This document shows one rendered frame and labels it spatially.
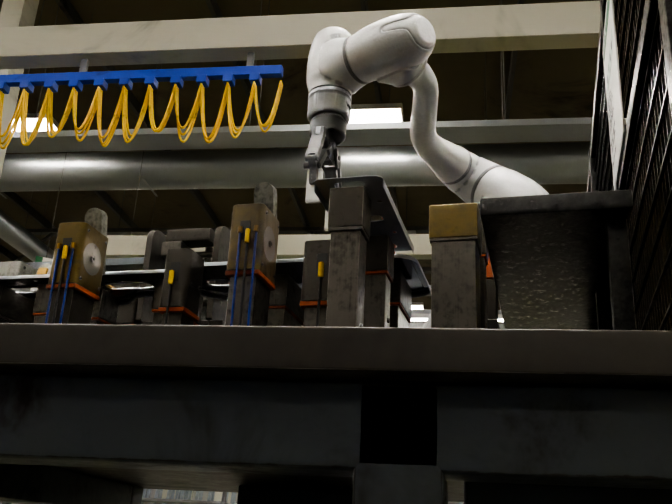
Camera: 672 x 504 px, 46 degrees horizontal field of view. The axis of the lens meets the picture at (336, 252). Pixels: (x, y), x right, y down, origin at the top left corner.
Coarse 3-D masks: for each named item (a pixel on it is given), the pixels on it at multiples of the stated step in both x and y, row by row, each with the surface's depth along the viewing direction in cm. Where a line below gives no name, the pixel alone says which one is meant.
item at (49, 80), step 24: (72, 72) 485; (96, 72) 483; (120, 72) 481; (144, 72) 478; (168, 72) 476; (192, 72) 474; (216, 72) 471; (240, 72) 469; (264, 72) 467; (0, 96) 487; (24, 96) 484; (48, 96) 481; (72, 96) 479; (96, 96) 477; (120, 96) 474; (0, 120) 485; (24, 120) 480; (48, 120) 476; (192, 120) 464; (216, 120) 459; (0, 144) 478; (24, 144) 471
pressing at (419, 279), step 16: (400, 256) 136; (112, 272) 152; (128, 272) 151; (144, 272) 151; (160, 272) 150; (208, 272) 152; (224, 272) 151; (288, 272) 149; (416, 272) 145; (112, 288) 164; (128, 288) 163; (144, 288) 162; (208, 288) 161; (224, 288) 160; (416, 288) 154
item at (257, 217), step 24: (240, 216) 131; (264, 216) 131; (240, 240) 129; (264, 240) 130; (240, 264) 128; (264, 264) 130; (240, 288) 128; (264, 288) 131; (240, 312) 125; (264, 312) 131
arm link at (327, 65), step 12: (324, 36) 165; (336, 36) 165; (348, 36) 166; (312, 48) 166; (324, 48) 163; (336, 48) 161; (312, 60) 165; (324, 60) 162; (336, 60) 160; (312, 72) 164; (324, 72) 162; (336, 72) 161; (348, 72) 160; (312, 84) 163; (324, 84) 162; (336, 84) 162; (348, 84) 162; (360, 84) 163
